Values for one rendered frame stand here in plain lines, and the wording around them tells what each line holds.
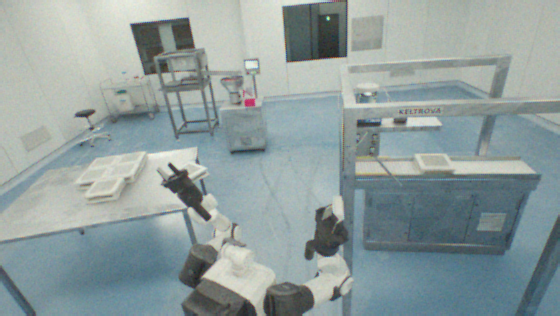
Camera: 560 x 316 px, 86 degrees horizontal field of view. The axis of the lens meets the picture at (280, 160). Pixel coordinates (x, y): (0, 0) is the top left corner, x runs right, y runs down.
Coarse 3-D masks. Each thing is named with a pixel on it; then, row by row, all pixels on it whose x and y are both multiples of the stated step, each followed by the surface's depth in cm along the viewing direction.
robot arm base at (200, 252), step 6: (192, 246) 123; (198, 246) 124; (204, 246) 126; (192, 252) 119; (198, 252) 121; (204, 252) 122; (210, 252) 124; (216, 252) 126; (198, 258) 119; (204, 258) 119; (210, 258) 120; (210, 264) 119; (204, 270) 119; (180, 276) 123; (186, 282) 121; (198, 282) 121
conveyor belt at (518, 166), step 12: (360, 168) 247; (372, 168) 245; (396, 168) 242; (408, 168) 240; (456, 168) 234; (468, 168) 232; (480, 168) 230; (492, 168) 229; (504, 168) 227; (516, 168) 226; (528, 168) 224; (540, 180) 215
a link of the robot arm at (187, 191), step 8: (176, 176) 120; (184, 176) 119; (168, 184) 120; (176, 184) 121; (184, 184) 121; (192, 184) 126; (176, 192) 123; (184, 192) 123; (192, 192) 123; (184, 200) 123; (192, 200) 124
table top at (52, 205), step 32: (160, 160) 296; (192, 160) 289; (32, 192) 263; (64, 192) 257; (128, 192) 247; (160, 192) 243; (0, 224) 224; (32, 224) 220; (64, 224) 216; (96, 224) 214
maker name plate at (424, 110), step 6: (402, 108) 136; (408, 108) 135; (414, 108) 135; (420, 108) 134; (426, 108) 134; (432, 108) 134; (438, 108) 133; (396, 114) 137; (402, 114) 137; (408, 114) 136; (414, 114) 136; (420, 114) 136; (426, 114) 135; (432, 114) 135; (438, 114) 134
